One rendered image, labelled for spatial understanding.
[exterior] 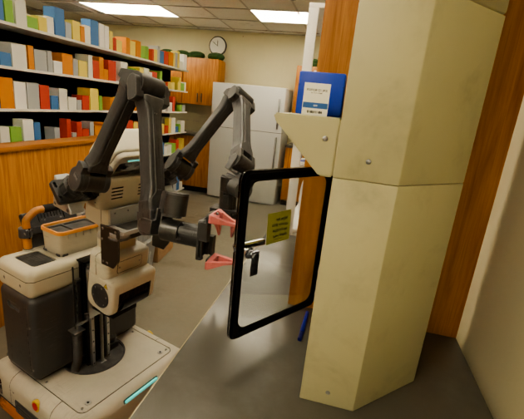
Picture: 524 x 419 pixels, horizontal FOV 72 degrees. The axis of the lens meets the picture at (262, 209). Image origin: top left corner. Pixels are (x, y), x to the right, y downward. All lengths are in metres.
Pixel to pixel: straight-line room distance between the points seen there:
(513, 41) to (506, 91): 0.11
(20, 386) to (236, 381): 1.31
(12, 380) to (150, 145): 1.38
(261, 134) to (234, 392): 5.04
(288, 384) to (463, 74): 0.70
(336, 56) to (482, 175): 0.48
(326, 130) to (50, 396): 1.62
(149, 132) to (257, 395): 0.69
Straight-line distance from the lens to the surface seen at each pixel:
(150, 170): 1.00
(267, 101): 5.66
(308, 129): 0.64
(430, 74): 0.67
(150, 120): 1.04
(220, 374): 0.89
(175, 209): 0.91
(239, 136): 1.25
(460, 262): 1.12
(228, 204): 1.17
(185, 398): 0.84
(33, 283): 1.72
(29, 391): 1.98
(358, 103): 0.64
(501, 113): 1.07
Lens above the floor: 1.52
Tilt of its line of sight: 16 degrees down
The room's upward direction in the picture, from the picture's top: 6 degrees clockwise
